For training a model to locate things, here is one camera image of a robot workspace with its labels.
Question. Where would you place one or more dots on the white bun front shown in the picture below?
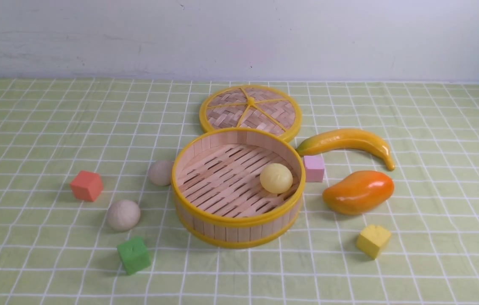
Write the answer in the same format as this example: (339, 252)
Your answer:
(123, 215)

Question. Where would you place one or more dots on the green foam cube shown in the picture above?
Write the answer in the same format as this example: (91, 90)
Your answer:
(134, 255)

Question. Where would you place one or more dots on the woven bamboo steamer lid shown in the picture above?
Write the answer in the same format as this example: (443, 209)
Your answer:
(252, 106)

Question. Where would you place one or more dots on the yellow toy banana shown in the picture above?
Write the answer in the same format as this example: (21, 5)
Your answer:
(356, 139)

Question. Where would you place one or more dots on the pink foam cube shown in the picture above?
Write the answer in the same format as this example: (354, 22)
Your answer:
(314, 168)

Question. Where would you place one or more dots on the orange toy mango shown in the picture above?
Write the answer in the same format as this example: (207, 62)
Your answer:
(359, 192)

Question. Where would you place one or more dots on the red foam cube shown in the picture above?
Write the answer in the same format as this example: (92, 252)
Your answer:
(86, 186)

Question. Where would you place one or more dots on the bamboo steamer tray yellow rim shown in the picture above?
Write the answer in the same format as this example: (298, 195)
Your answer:
(218, 194)

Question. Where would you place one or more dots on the yellow foam cube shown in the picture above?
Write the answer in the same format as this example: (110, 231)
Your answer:
(372, 240)

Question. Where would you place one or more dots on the green checkered tablecloth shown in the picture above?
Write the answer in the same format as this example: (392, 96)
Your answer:
(58, 250)

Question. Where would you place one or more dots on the white bun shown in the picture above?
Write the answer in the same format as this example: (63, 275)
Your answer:
(123, 215)
(159, 172)

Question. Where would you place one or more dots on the yellow bun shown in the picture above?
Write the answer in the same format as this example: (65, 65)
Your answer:
(276, 178)

